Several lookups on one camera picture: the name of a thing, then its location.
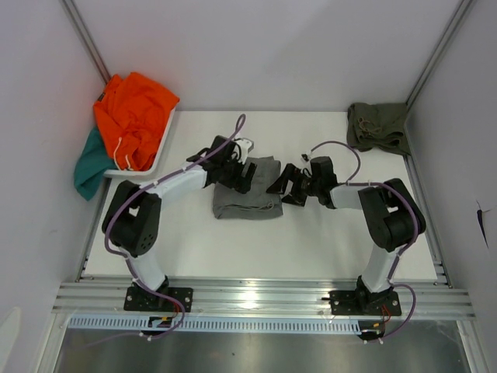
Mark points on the black mounting plate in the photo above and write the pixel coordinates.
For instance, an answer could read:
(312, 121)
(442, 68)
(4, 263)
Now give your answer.
(139, 300)
(361, 302)

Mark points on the white plastic basket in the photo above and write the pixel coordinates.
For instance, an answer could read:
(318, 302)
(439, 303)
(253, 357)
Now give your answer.
(144, 174)

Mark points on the teal shorts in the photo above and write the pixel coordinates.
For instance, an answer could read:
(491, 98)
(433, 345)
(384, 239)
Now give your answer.
(91, 166)

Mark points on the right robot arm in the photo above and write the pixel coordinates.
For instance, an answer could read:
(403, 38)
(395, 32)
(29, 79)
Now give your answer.
(393, 219)

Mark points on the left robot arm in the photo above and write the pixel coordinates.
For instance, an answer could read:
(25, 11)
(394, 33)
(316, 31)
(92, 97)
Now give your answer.
(131, 223)

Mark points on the grey shorts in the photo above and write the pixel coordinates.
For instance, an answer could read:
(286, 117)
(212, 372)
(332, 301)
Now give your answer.
(255, 205)

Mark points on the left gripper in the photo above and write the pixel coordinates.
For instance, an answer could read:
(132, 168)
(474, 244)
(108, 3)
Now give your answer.
(244, 183)

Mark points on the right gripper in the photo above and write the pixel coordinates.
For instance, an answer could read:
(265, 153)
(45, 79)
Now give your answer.
(279, 186)

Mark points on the aluminium corner post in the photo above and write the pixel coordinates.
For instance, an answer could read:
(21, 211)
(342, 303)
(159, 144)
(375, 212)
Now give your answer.
(454, 24)
(83, 33)

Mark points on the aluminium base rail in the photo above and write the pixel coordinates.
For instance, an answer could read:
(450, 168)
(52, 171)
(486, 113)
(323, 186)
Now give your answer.
(250, 297)

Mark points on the slotted cable duct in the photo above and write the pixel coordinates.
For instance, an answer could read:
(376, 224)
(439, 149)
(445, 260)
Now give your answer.
(216, 324)

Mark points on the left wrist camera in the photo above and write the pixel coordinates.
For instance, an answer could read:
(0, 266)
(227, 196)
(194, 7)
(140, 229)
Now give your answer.
(242, 148)

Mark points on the left aluminium corner post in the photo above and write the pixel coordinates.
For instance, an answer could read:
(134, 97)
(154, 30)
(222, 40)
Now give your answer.
(83, 33)

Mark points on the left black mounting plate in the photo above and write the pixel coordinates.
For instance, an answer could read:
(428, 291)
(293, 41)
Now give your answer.
(139, 300)

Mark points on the olive green shorts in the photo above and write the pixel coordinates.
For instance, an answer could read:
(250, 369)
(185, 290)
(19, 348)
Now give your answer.
(379, 126)

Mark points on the right aluminium corner post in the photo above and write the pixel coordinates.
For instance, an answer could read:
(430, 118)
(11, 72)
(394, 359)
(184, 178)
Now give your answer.
(454, 24)

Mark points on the orange shorts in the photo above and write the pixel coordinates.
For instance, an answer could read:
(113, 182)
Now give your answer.
(132, 116)

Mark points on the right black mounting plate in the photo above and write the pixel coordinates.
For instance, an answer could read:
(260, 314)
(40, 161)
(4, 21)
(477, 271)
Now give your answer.
(361, 302)

